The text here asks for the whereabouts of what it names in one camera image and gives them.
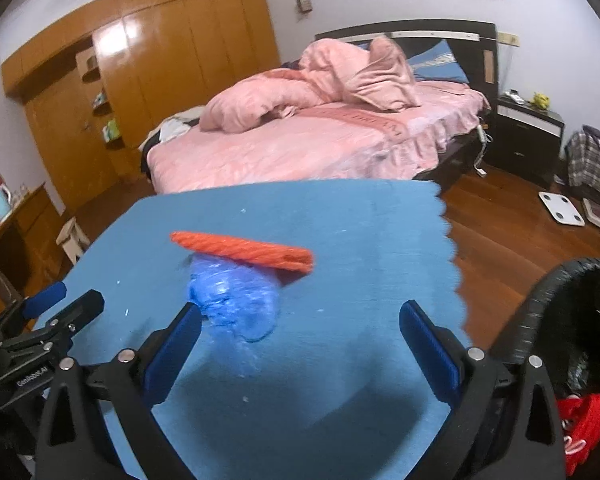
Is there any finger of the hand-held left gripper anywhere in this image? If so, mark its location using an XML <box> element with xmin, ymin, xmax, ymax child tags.
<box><xmin>0</xmin><ymin>281</ymin><xmax>67</xmax><ymax>335</ymax></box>
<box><xmin>2</xmin><ymin>290</ymin><xmax>105</xmax><ymax>357</ymax></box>

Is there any red bag with white cord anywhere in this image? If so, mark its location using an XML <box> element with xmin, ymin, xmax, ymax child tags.
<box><xmin>557</xmin><ymin>392</ymin><xmax>600</xmax><ymax>477</ymax></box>

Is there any blue plastic bag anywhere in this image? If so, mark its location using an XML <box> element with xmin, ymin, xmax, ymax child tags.
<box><xmin>186</xmin><ymin>255</ymin><xmax>282</xmax><ymax>379</ymax></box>

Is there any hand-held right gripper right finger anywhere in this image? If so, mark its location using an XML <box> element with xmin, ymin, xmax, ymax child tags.
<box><xmin>399</xmin><ymin>300</ymin><xmax>567</xmax><ymax>480</ymax></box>

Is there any bed with pink sheet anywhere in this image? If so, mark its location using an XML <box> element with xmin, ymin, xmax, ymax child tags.
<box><xmin>140</xmin><ymin>20</ymin><xmax>498</xmax><ymax>196</ymax></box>

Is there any white wooden stool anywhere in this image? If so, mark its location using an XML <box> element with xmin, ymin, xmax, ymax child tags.
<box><xmin>56</xmin><ymin>217</ymin><xmax>91</xmax><ymax>264</ymax></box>

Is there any white flat box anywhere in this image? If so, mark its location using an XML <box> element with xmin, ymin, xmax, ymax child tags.
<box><xmin>582</xmin><ymin>197</ymin><xmax>600</xmax><ymax>235</ymax></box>

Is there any plaid bag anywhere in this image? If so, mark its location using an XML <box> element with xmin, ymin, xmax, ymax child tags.
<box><xmin>565</xmin><ymin>125</ymin><xmax>600</xmax><ymax>202</ymax></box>

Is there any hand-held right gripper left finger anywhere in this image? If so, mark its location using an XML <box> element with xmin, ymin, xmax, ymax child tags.
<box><xmin>35</xmin><ymin>301</ymin><xmax>202</xmax><ymax>480</ymax></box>

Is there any pink duvet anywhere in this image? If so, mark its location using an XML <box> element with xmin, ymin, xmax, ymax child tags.
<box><xmin>200</xmin><ymin>35</ymin><xmax>423</xmax><ymax>133</ymax></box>

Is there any black headboard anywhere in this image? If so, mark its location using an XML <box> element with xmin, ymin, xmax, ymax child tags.
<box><xmin>315</xmin><ymin>20</ymin><xmax>498</xmax><ymax>111</ymax></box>

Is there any wooden wardrobe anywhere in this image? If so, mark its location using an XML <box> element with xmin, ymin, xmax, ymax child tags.
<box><xmin>0</xmin><ymin>0</ymin><xmax>283</xmax><ymax>211</ymax></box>

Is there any blue pillow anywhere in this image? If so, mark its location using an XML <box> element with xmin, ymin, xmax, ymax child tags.
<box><xmin>407</xmin><ymin>39</ymin><xmax>470</xmax><ymax>83</ymax></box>

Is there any low wooden cabinet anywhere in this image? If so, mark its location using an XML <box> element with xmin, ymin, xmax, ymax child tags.
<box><xmin>0</xmin><ymin>182</ymin><xmax>67</xmax><ymax>332</ymax></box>

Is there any black nightstand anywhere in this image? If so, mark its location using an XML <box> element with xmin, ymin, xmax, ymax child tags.
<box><xmin>482</xmin><ymin>91</ymin><xmax>566</xmax><ymax>182</ymax></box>

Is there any white bathroom scale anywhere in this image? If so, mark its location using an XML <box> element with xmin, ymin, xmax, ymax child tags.
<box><xmin>538</xmin><ymin>191</ymin><xmax>586</xmax><ymax>227</ymax></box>

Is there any black lined trash bin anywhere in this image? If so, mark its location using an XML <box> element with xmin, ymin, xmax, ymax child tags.
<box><xmin>490</xmin><ymin>257</ymin><xmax>600</xmax><ymax>397</ymax></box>

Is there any pile of clothes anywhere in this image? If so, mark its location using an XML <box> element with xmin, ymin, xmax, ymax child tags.
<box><xmin>140</xmin><ymin>105</ymin><xmax>207</xmax><ymax>161</ymax></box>

